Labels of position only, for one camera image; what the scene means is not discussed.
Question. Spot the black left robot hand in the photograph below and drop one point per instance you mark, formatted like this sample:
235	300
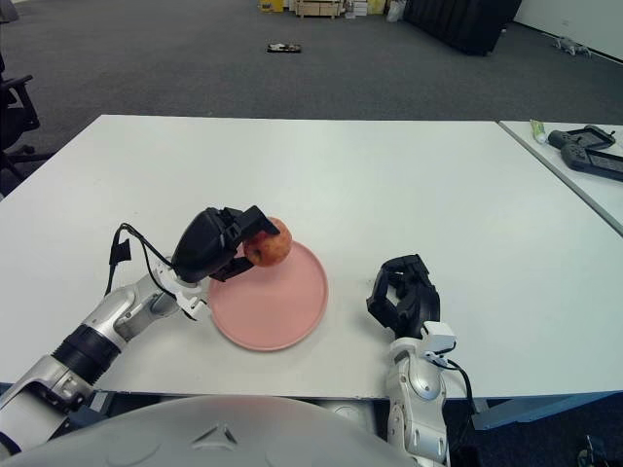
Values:
199	245

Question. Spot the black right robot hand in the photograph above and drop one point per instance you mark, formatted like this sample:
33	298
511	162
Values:
421	299

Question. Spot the red yellow apple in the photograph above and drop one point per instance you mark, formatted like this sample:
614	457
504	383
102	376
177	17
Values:
272	250

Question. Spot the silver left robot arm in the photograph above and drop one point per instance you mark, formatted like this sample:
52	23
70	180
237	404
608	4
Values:
112	316

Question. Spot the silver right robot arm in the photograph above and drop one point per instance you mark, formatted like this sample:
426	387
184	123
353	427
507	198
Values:
418	384

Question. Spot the pink round plate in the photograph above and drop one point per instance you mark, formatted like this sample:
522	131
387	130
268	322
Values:
277	306

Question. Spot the grey robot torso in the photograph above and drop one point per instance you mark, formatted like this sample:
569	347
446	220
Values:
194	438

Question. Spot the green white tube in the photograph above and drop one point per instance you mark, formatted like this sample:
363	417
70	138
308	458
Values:
538	131

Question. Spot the black handheld controller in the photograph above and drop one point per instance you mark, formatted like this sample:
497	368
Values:
560	138
576	158

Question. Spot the flat black floor item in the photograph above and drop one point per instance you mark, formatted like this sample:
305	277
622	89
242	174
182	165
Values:
283	48

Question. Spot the black office chair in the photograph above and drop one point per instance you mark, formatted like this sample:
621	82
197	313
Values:
14	121

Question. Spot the yellow cardboard box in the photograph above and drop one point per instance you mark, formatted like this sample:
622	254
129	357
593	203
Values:
270	5

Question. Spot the wooden crate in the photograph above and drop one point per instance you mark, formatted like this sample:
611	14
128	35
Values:
316	9

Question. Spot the black partition screen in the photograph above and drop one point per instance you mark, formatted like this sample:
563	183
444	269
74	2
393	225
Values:
462	24

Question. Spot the stacked white boxes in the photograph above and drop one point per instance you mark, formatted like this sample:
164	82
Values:
359	9

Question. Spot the white plastic bag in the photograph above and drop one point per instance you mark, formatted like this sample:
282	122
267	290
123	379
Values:
395	12

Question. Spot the grey robot dog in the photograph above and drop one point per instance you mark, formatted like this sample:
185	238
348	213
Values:
569	46

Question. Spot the pale yellow box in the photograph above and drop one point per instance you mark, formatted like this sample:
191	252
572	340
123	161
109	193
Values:
377	5

